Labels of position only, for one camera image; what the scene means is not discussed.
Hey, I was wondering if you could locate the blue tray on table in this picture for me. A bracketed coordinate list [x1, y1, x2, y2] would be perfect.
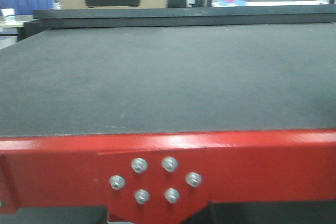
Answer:
[217, 0, 247, 6]

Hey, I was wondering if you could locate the black conveyor belt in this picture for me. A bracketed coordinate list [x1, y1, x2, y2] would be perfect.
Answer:
[1, 24, 335, 137]

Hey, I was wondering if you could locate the black conveyor rear rail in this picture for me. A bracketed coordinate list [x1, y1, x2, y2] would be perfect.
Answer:
[17, 4, 335, 40]

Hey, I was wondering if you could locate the silver bolt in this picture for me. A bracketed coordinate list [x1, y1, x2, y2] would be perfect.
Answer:
[164, 188, 180, 204]
[185, 172, 203, 188]
[134, 189, 150, 205]
[161, 156, 179, 173]
[131, 157, 148, 174]
[109, 175, 126, 190]

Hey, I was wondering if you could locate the red metal conveyor frame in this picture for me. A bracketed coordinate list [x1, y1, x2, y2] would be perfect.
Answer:
[1, 129, 335, 223]

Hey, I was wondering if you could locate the white background table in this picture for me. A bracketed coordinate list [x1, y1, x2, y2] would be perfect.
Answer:
[212, 1, 328, 7]

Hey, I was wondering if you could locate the white paper cup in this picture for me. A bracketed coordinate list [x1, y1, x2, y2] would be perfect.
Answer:
[1, 8, 16, 22]

